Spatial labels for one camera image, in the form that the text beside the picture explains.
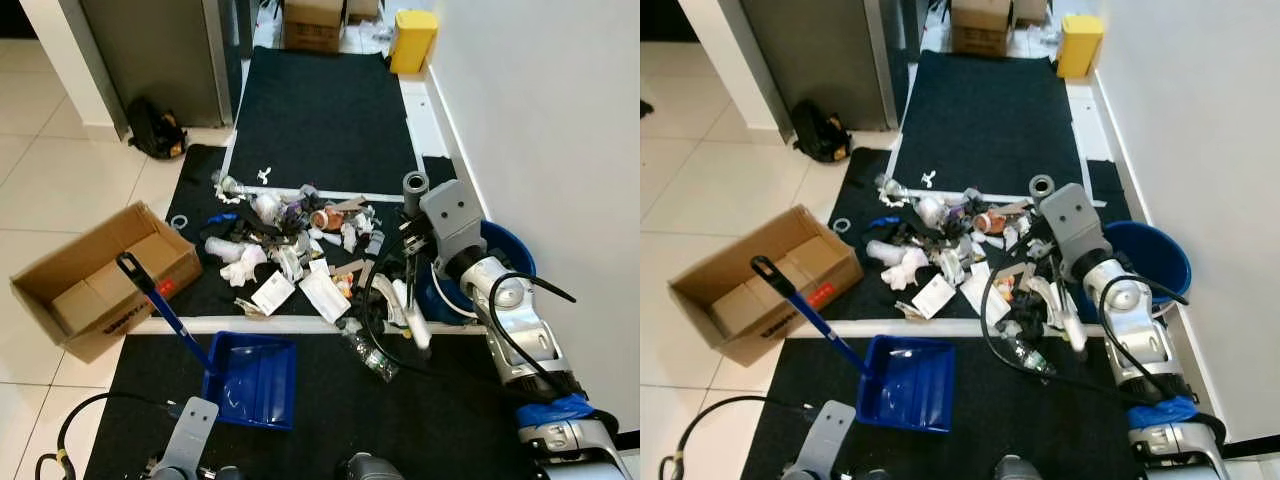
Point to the clear plastic bottle green label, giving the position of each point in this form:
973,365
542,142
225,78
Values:
372,355
1030,355

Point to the blue plastic dustpan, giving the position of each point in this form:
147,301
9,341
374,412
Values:
915,385
262,385

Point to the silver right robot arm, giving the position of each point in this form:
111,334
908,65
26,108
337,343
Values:
1130,300
510,300

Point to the white crumpled paper wad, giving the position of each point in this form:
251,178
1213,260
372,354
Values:
347,237
1010,238

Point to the orange paper cup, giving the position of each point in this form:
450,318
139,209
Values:
989,221
324,218

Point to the orange snack packet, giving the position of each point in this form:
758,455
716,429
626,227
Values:
1002,290
341,287

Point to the white paper envelope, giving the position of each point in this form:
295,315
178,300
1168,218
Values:
325,297
985,300

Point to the blue plastic bucket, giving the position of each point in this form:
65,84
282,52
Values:
1160,255
512,245

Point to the white round plastic lid cup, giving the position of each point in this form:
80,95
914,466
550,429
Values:
930,210
266,207

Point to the white paper card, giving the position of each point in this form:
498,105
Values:
273,293
934,296

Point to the dark mat with white border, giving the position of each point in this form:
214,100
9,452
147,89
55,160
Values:
325,115
985,120

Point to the white crumpled tissue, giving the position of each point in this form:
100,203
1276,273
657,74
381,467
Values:
243,268
908,268

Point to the blue plastic scrap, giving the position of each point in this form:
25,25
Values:
886,222
225,218

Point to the crushed clear plastic bottle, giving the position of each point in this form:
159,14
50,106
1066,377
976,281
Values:
893,189
230,186

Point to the large plain dark mat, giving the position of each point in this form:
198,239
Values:
1060,425
420,420

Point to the dark mat under rubbish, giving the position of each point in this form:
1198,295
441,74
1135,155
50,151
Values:
865,175
200,170

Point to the yellow plastic bin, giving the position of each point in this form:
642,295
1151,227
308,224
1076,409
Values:
413,42
1080,46

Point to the closed brown cardboard box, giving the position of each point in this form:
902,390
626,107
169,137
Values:
313,25
980,28

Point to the small brown cardboard box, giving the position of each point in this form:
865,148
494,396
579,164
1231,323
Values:
1030,10
363,10

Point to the grey robot leg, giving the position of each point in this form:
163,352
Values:
1020,470
372,468

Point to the black backpack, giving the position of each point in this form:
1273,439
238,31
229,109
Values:
822,132
157,128

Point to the open brown cardboard box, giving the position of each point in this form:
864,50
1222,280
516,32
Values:
765,290
100,285

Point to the grey metal door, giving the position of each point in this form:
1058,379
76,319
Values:
820,55
160,55

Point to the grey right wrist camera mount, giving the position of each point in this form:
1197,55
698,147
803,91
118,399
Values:
1075,225
452,220

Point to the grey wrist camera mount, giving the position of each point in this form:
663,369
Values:
452,220
1075,225
190,430
828,430

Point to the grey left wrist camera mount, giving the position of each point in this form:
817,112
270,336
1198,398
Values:
828,430
190,430

